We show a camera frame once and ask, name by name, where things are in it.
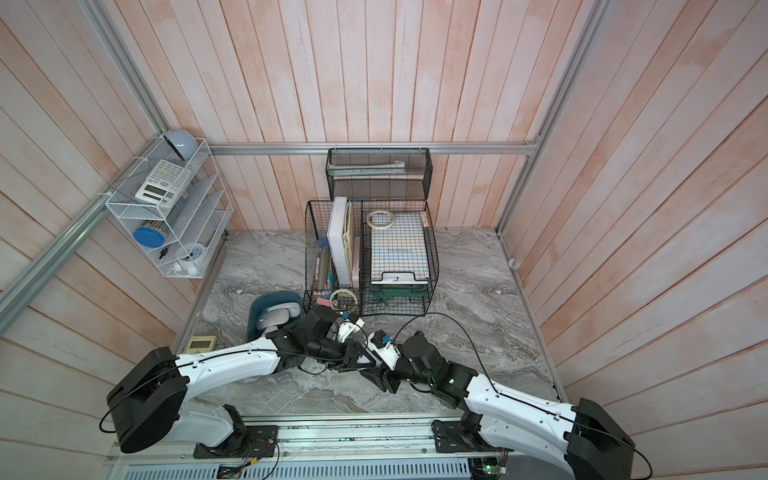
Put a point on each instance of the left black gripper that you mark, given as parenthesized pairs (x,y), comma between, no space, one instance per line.
(350,354)

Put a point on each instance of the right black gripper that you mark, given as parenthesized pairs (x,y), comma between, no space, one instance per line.
(382,377)

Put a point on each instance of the silver computer mouse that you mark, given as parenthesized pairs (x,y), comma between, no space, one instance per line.
(278,315)

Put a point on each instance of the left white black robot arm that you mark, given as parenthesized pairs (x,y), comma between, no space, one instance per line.
(155,401)

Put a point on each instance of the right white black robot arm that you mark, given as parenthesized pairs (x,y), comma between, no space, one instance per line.
(583,440)

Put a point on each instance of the dark teal storage box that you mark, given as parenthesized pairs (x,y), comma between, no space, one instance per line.
(268,300)

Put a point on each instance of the beige tape roll in basket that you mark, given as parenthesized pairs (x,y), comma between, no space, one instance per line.
(344,300)

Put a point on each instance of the white flat board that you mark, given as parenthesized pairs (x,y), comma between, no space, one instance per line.
(340,240)

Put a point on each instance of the checkered notebook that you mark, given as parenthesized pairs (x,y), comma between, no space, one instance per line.
(399,254)

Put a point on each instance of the small desk calculator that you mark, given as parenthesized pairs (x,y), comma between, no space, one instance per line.
(201,344)

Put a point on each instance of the blue lidded jar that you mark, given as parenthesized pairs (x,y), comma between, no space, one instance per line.
(150,234)

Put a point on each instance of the white calculator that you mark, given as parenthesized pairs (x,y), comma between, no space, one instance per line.
(164,184)

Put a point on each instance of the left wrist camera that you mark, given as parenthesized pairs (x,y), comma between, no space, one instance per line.
(347,328)

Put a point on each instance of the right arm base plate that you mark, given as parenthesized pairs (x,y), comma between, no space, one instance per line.
(458,437)

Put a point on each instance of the black wire basket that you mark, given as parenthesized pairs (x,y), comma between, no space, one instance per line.
(320,274)

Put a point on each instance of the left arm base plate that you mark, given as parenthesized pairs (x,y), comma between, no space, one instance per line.
(258,441)

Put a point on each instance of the black mesh wall basket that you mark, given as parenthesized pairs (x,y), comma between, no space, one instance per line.
(379,173)

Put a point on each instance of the white wire wall shelf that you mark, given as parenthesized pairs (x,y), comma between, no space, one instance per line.
(174,205)

